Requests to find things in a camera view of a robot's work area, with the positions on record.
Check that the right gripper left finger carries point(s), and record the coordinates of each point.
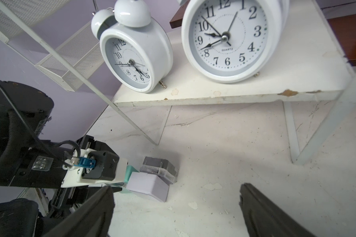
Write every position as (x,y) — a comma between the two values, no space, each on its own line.
(92,219)

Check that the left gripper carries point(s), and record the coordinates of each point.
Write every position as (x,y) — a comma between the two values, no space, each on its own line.
(47,172)

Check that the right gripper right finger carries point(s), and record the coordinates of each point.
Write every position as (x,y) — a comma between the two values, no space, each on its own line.
(263,218)

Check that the white twin-bell alarm clock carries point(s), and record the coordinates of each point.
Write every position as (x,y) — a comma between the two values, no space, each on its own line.
(231,41)
(134,46)

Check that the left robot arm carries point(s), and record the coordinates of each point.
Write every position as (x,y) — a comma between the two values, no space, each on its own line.
(76,209)

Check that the lavender square alarm clock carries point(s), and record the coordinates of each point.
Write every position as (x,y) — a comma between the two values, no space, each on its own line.
(148,186)

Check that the white two-tier shelf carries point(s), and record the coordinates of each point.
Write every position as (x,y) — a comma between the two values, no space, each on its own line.
(186,86)

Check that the mint square clock left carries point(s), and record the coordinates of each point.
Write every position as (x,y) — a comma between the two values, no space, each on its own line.
(129,171)

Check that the clear grey square clock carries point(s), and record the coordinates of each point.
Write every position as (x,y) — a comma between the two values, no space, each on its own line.
(160,167)

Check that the brown wooden step stand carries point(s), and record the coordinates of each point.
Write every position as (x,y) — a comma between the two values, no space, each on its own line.
(350,35)

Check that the white mesh two-tier wall rack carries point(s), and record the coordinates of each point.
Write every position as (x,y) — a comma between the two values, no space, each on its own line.
(55,37)

